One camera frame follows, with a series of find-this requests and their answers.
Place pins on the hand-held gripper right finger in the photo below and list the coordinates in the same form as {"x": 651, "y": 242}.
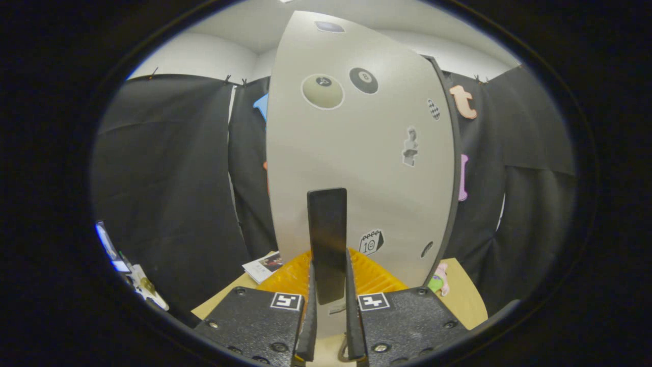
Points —
{"x": 407, "y": 321}

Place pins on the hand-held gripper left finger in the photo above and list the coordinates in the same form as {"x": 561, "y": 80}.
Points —
{"x": 254, "y": 321}

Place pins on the beige shoe cabinet door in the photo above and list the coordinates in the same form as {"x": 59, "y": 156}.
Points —
{"x": 367, "y": 178}

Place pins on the dark grey shoe cabinet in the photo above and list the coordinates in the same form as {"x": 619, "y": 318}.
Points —
{"x": 457, "y": 153}

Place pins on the green and pink toy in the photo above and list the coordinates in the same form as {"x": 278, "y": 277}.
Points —
{"x": 437, "y": 280}

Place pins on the white book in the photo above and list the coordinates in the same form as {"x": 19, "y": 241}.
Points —
{"x": 260, "y": 269}

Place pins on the white cluttered object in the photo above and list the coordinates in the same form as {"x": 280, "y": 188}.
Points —
{"x": 147, "y": 290}

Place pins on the glowing blue screen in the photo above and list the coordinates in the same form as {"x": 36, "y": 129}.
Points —
{"x": 109, "y": 247}

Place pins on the black backdrop cloth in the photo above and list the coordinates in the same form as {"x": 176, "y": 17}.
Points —
{"x": 163, "y": 178}

